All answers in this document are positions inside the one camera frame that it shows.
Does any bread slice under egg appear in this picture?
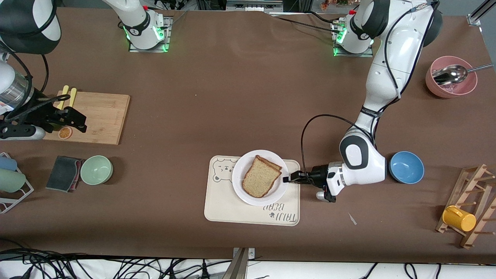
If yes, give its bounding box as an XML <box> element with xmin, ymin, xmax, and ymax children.
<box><xmin>254</xmin><ymin>155</ymin><xmax>283</xmax><ymax>175</ymax></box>

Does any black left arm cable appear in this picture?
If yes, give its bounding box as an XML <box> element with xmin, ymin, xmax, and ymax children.
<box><xmin>300</xmin><ymin>0</ymin><xmax>440</xmax><ymax>186</ymax></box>

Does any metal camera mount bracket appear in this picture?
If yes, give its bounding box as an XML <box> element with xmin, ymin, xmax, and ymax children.
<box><xmin>223</xmin><ymin>247</ymin><xmax>256</xmax><ymax>279</ymax></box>

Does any grey equipment box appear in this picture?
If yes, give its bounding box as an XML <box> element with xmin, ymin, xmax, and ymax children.
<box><xmin>226</xmin><ymin>0</ymin><xmax>284</xmax><ymax>12</ymax></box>

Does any wooden cutting board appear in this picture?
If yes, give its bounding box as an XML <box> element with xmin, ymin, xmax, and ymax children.
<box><xmin>41</xmin><ymin>91</ymin><xmax>131</xmax><ymax>146</ymax></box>

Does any white round plate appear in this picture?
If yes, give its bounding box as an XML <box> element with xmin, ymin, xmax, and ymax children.
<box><xmin>231</xmin><ymin>150</ymin><xmax>290</xmax><ymax>207</ymax></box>

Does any blue cup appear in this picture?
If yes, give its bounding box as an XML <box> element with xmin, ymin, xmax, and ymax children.
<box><xmin>0</xmin><ymin>156</ymin><xmax>18</xmax><ymax>172</ymax></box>

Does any pale green cup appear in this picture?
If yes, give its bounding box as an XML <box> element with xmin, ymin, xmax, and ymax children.
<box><xmin>0</xmin><ymin>169</ymin><xmax>26</xmax><ymax>193</ymax></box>

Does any blue bowl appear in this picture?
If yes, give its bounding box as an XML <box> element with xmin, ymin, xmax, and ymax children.
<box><xmin>389</xmin><ymin>151</ymin><xmax>425</xmax><ymax>184</ymax></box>

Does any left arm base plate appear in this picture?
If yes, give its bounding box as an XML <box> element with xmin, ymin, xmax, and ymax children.
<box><xmin>332</xmin><ymin>19</ymin><xmax>374</xmax><ymax>58</ymax></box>

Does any black floor cable bundle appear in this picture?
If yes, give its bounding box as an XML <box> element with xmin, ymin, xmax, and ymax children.
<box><xmin>0</xmin><ymin>248</ymin><xmax>233</xmax><ymax>279</ymax></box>

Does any cream bear print tray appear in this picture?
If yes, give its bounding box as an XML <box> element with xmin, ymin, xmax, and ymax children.
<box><xmin>204</xmin><ymin>155</ymin><xmax>301</xmax><ymax>226</ymax></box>

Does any pale green bowl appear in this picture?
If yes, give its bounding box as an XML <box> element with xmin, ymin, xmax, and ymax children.
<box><xmin>80</xmin><ymin>155</ymin><xmax>114</xmax><ymax>185</ymax></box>

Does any black table cable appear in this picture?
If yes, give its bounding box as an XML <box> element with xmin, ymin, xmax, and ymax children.
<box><xmin>271</xmin><ymin>14</ymin><xmax>341</xmax><ymax>33</ymax></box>

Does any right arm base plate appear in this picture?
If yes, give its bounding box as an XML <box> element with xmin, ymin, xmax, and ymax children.
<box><xmin>129</xmin><ymin>15</ymin><xmax>173</xmax><ymax>53</ymax></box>

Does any plain bread slice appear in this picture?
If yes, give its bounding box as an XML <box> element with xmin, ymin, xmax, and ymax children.
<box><xmin>242</xmin><ymin>155</ymin><xmax>282</xmax><ymax>198</ymax></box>

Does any pink bowl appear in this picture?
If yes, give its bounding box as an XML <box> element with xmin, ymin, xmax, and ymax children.
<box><xmin>425</xmin><ymin>56</ymin><xmax>478</xmax><ymax>99</ymax></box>

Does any wooden mug rack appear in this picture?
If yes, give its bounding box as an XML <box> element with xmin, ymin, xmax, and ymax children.
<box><xmin>436</xmin><ymin>164</ymin><xmax>496</xmax><ymax>249</ymax></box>

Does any aluminium frame profile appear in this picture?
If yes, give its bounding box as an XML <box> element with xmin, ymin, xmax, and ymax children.
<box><xmin>467</xmin><ymin>0</ymin><xmax>496</xmax><ymax>27</ymax></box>

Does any metal spoon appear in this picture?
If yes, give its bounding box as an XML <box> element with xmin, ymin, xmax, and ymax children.
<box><xmin>431</xmin><ymin>63</ymin><xmax>494</xmax><ymax>86</ymax></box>

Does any dark grey folded cloth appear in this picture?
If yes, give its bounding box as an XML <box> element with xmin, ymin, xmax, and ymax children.
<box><xmin>45</xmin><ymin>156</ymin><xmax>85</xmax><ymax>193</ymax></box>

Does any yellow mug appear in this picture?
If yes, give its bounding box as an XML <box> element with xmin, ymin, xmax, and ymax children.
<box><xmin>442</xmin><ymin>205</ymin><xmax>477</xmax><ymax>232</ymax></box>

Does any white wire cup rack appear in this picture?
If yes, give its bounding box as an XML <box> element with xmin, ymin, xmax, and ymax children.
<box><xmin>0</xmin><ymin>152</ymin><xmax>34</xmax><ymax>214</ymax></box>

